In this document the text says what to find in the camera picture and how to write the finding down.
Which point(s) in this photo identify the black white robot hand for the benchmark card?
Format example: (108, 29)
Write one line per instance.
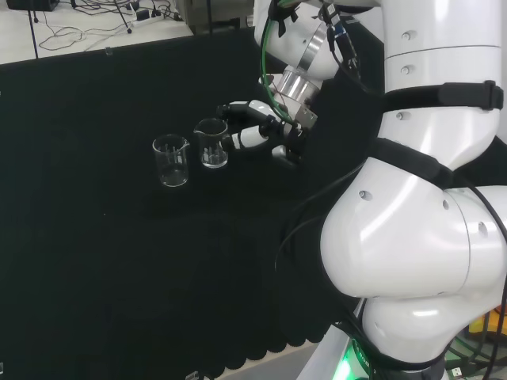
(253, 136)

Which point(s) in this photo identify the clear glass beaker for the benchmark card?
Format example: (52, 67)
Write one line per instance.
(214, 158)
(170, 174)

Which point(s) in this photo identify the white power strip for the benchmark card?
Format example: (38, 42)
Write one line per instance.
(138, 20)

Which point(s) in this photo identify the black bench cloth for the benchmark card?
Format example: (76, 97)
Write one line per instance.
(99, 245)

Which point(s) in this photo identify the black box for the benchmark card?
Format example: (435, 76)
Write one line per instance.
(31, 4)

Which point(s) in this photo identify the yellow stop button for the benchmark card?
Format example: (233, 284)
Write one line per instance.
(480, 327)

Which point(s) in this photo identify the silver usb plug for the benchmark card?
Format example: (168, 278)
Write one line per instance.
(457, 372)

